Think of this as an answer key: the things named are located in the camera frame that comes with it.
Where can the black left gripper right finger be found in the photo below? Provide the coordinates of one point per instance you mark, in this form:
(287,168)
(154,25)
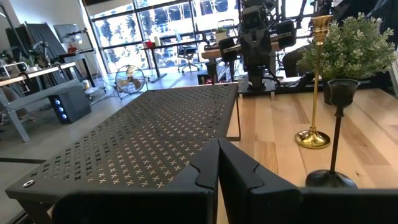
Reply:
(280,208)

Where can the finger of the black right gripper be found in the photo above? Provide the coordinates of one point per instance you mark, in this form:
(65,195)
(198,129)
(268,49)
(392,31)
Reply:
(247,51)
(264,51)

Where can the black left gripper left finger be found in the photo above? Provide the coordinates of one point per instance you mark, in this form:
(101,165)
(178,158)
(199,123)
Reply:
(186,205)

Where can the black candlestick holder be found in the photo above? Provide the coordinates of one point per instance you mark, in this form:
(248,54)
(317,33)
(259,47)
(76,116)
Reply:
(329,180)

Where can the tall gold candlestick holder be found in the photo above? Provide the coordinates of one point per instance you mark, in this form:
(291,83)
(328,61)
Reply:
(312,140)

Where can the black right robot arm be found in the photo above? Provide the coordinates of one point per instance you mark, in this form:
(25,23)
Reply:
(255,77)

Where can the wooden workbench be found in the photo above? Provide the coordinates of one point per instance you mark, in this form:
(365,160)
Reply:
(211,53)

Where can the black office chair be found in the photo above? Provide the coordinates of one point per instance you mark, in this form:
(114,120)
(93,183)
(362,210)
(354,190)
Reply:
(188,51)

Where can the dark standing desk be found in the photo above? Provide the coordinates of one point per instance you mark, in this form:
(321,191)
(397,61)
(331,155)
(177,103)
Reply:
(174,44)

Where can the red object on desk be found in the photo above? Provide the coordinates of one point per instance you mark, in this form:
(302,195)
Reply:
(150,44)

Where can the green potted plant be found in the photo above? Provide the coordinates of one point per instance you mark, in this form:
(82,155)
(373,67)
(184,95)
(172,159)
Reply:
(351,49)

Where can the black perforated metal shelf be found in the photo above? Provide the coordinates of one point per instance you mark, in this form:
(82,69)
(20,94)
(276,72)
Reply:
(140,130)

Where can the round metal floor fan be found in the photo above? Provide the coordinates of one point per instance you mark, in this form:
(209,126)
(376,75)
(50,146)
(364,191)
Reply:
(130,80)

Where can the white cup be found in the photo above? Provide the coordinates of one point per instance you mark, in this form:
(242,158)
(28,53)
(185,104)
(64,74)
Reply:
(86,84)

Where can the black computer tower blue lights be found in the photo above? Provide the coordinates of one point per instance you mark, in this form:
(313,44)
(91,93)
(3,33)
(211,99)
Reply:
(74,102)

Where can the black side table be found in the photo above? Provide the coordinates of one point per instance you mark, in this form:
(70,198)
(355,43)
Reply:
(74,57)

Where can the wooden top desk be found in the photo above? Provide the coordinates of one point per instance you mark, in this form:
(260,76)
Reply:
(46,70)

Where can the grey metal bench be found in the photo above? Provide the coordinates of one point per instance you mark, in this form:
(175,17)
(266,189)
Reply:
(37,95)

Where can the black panel boards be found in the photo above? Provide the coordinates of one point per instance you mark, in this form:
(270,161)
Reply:
(40,40)

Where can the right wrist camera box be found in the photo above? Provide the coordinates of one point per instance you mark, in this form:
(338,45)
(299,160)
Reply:
(252,18)

